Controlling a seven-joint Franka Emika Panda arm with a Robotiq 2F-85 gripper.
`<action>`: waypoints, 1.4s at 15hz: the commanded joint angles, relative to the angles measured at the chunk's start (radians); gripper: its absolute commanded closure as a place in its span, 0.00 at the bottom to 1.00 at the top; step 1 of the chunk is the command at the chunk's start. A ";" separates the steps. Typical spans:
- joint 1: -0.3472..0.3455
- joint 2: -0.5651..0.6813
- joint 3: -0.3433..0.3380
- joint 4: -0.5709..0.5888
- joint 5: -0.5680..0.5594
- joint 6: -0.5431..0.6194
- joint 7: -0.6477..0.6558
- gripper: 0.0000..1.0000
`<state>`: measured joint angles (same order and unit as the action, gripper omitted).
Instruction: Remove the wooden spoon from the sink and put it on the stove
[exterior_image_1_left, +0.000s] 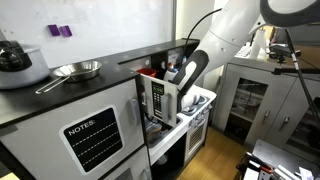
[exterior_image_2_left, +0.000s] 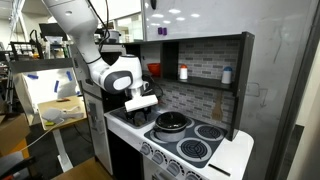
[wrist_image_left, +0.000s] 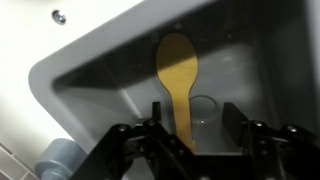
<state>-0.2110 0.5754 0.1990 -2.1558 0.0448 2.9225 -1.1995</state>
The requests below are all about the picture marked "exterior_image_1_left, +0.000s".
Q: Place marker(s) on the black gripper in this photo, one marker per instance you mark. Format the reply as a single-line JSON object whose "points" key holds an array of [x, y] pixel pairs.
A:
{"points": [[155, 120]]}

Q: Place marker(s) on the white toy oven door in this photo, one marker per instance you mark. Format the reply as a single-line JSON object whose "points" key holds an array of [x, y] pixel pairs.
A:
{"points": [[196, 136]]}

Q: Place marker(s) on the grey pot black lid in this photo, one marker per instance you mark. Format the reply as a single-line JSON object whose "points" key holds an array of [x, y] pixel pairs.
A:
{"points": [[23, 68]]}

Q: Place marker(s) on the white shaker orange cap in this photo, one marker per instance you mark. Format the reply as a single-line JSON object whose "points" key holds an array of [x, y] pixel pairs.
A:
{"points": [[170, 67]]}

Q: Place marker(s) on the red bowl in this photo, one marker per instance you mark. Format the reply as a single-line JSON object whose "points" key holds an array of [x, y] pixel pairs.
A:
{"points": [[146, 71]]}

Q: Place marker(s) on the wooden spoon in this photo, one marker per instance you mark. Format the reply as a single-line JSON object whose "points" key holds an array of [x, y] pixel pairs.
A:
{"points": [[153, 132]]}

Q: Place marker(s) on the grey glass-door cabinet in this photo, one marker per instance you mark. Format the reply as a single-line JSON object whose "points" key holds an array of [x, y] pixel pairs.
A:
{"points": [[266, 100]]}

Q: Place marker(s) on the red black tool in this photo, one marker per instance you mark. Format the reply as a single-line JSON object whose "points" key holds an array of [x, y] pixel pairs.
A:
{"points": [[261, 165]]}

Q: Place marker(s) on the purple magnet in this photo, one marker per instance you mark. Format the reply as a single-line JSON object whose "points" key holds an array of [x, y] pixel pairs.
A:
{"points": [[65, 31], [53, 30]]}

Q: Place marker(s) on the white shaker blue cap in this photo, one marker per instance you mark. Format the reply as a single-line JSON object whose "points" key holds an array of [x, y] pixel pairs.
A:
{"points": [[183, 60]]}

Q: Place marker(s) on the dark toy stovetop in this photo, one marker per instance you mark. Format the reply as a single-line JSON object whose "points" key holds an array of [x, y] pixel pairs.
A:
{"points": [[204, 100]]}

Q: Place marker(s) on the black notes chalkboard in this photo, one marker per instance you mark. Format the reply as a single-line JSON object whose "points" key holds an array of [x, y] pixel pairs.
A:
{"points": [[93, 139]]}

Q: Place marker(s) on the silver frying pan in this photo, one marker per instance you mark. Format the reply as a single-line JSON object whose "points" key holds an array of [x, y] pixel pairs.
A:
{"points": [[78, 70]]}

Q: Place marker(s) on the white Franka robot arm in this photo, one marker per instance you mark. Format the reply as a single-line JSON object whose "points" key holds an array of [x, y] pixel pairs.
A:
{"points": [[230, 36]]}

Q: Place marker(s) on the white toy microwave door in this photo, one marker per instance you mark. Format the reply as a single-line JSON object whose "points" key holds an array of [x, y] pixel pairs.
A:
{"points": [[150, 96]]}

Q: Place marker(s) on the black camera on tripod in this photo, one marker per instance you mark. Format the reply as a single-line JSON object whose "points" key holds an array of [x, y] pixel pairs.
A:
{"points": [[280, 51]]}

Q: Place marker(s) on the white keyboard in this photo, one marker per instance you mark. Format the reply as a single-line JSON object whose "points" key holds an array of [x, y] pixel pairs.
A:
{"points": [[244, 51]]}

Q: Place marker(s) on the white paper towel roll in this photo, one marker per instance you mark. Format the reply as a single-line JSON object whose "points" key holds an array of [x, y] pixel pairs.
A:
{"points": [[258, 43]]}

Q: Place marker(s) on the white whiteboard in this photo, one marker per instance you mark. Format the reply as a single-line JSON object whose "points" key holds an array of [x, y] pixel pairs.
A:
{"points": [[110, 23]]}

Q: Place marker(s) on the grey metal case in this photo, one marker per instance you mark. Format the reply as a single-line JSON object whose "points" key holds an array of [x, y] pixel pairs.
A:
{"points": [[283, 156]]}

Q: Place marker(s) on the white toy kitchen unit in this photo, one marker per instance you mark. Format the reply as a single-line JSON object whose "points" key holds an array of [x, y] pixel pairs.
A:
{"points": [[43, 133]]}

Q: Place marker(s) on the brown wooden box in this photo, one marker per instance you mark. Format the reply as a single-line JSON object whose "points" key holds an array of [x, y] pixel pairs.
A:
{"points": [[310, 50]]}

